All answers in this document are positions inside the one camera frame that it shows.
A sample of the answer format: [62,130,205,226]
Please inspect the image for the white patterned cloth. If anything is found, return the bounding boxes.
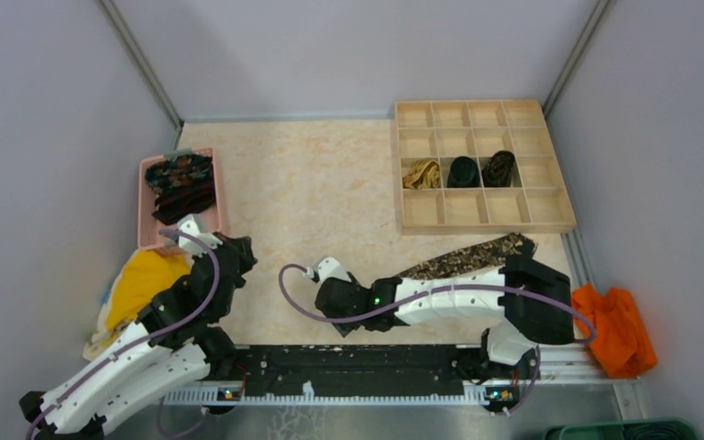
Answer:
[82,292,133,361]

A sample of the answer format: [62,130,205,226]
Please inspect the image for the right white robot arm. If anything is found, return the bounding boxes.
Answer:
[306,255,575,378]

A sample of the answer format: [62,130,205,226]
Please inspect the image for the rolled yellow tie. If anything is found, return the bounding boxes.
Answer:
[401,159,441,190]

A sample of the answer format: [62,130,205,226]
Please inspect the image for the brown floral patterned tie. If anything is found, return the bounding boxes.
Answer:
[396,233,538,280]

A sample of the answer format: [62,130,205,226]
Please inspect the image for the orange cloth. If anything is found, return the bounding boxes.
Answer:
[572,283,659,379]

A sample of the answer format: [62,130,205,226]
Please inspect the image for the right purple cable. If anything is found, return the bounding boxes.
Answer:
[278,264,598,417]

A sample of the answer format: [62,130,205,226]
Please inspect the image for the green bin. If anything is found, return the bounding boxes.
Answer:
[542,419,699,440]

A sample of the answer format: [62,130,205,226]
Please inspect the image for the wooden compartment tray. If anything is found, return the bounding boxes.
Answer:
[394,99,577,235]

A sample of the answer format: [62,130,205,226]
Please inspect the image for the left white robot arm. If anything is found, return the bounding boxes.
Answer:
[19,214,258,439]

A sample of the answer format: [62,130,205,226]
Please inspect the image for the dark ties in basket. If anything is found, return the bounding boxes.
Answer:
[144,153,216,226]

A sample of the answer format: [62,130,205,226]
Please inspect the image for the yellow cloth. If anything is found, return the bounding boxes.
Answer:
[103,250,191,332]

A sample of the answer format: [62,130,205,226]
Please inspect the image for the rolled dark green tie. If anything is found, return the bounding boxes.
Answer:
[446,156,481,189]

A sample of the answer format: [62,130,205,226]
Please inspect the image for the pink plastic basket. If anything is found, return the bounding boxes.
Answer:
[137,148,228,254]

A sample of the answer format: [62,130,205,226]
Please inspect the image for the rolled brown patterned tie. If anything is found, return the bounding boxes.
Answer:
[481,150,516,188]

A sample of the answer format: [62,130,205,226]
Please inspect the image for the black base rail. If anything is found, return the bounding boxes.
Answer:
[180,345,540,399]

